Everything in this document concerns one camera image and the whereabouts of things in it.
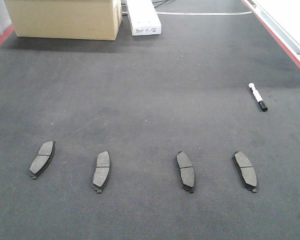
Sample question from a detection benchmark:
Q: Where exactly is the long white box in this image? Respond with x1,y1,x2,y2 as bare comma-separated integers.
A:
126,0,162,36

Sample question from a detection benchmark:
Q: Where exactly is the brake pad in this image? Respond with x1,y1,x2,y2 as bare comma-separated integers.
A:
29,140,56,180
176,151,195,194
92,151,111,193
232,151,258,193

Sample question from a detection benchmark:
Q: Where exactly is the cardboard box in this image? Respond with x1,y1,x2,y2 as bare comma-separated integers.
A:
5,0,122,41

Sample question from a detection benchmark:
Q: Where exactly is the black white marker pen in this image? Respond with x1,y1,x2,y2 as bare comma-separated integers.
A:
248,82,268,112

